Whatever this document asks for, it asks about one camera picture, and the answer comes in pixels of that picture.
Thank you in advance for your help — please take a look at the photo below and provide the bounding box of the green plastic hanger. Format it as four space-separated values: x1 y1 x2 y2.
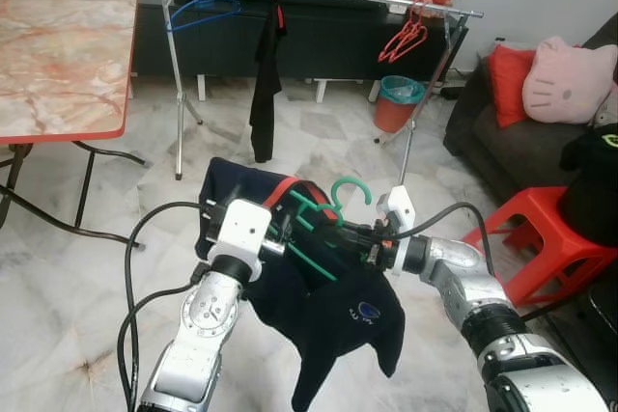
280 176 397 283

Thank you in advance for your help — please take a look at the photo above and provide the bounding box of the navy polo shirt red collar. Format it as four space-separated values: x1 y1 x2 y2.
196 158 407 412

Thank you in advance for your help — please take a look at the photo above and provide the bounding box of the black shirt green print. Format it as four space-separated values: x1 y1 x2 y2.
560 124 618 191

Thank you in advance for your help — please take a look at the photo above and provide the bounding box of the red plastic hanger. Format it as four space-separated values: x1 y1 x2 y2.
379 13 423 64
384 9 429 60

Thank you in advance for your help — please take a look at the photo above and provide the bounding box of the orange bin with teal bag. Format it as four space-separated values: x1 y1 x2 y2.
374 74 426 133

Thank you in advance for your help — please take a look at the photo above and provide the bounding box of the black FSL polo shirt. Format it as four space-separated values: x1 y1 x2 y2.
248 0 289 164

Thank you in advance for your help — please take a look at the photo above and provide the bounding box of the dark brown fabric sofa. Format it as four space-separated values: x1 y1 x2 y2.
444 16 618 206

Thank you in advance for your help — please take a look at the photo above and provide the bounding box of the red plastic stool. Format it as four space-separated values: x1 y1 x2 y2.
462 185 618 309

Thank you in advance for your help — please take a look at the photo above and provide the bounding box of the black TV cabinet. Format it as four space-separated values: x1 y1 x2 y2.
63 0 469 80

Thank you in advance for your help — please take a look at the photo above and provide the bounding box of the red cushion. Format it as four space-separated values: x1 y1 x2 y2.
486 43 537 128

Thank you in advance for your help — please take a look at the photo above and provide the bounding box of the black round basket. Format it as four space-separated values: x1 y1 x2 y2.
562 180 618 247

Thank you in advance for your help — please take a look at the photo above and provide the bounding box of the black folding chair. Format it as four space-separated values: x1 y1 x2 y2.
526 282 618 384

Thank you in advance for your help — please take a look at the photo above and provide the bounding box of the pink cat face cushion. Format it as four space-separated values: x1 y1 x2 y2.
521 36 618 125

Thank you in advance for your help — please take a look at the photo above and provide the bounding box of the marble folding table red edge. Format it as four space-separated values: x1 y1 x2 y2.
0 0 146 249

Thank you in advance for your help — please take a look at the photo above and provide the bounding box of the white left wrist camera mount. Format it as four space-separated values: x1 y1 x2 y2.
206 198 273 283

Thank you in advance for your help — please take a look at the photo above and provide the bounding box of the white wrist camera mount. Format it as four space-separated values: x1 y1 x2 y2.
206 198 273 283
377 185 418 237

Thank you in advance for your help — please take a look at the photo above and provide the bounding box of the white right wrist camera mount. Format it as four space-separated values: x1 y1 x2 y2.
377 185 418 237

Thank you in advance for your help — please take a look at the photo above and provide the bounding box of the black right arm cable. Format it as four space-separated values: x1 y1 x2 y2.
386 202 495 278

